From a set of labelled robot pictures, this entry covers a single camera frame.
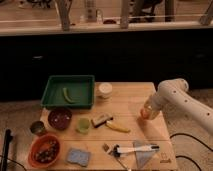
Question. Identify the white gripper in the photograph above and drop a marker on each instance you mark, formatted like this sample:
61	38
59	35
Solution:
153	107

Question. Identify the orange apple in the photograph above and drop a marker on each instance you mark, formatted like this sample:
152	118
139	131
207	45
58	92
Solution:
144	113

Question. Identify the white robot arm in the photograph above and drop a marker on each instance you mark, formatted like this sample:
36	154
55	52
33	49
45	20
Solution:
175	92

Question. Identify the white paper cup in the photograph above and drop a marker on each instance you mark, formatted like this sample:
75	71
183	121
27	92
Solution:
105	90

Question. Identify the small green cup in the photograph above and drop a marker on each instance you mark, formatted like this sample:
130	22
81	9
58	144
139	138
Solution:
83	125

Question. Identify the yellow banana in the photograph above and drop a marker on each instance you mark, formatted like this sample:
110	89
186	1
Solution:
112	125

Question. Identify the grey cloth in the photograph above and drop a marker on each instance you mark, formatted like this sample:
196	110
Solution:
142	157

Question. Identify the dark eraser block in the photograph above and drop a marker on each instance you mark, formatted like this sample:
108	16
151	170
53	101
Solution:
101	119

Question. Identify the green pepper in tray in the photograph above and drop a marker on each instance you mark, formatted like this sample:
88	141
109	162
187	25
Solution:
66	96

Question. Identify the green plastic tray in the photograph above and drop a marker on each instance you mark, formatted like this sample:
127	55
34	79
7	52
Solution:
80	89

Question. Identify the blue sponge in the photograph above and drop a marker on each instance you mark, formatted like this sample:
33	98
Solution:
77	156

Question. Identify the dark red bowl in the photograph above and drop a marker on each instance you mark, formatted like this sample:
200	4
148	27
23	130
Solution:
60	118

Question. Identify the metal can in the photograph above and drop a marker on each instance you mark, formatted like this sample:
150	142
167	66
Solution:
38	128

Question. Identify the orange bowl with food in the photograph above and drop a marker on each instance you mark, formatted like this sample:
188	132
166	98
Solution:
44	151

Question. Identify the black stand at left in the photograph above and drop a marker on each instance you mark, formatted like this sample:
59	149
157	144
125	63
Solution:
4	156

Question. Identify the white handled brush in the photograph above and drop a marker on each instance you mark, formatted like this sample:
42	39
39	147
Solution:
142	148

